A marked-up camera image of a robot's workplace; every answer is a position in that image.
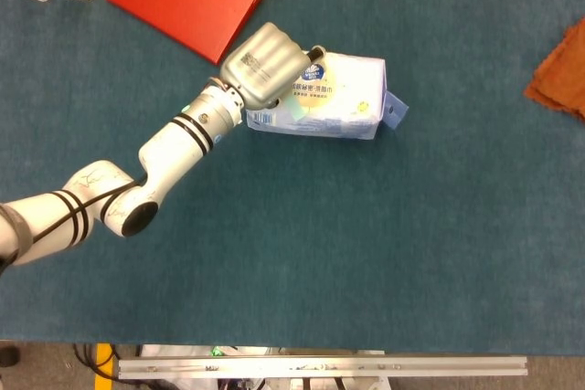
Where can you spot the white plastic bag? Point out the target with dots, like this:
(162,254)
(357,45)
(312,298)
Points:
(183,350)

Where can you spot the white blue tissue pack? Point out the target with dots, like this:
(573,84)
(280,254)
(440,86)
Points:
(347,102)

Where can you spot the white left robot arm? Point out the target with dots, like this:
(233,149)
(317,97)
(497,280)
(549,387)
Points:
(173,148)

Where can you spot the aluminium profile rail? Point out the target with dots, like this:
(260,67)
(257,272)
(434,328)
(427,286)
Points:
(320,367)

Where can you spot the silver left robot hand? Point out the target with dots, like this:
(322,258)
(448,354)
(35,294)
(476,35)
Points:
(265,68)

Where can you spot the brown folded cloth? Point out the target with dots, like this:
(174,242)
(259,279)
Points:
(564,75)

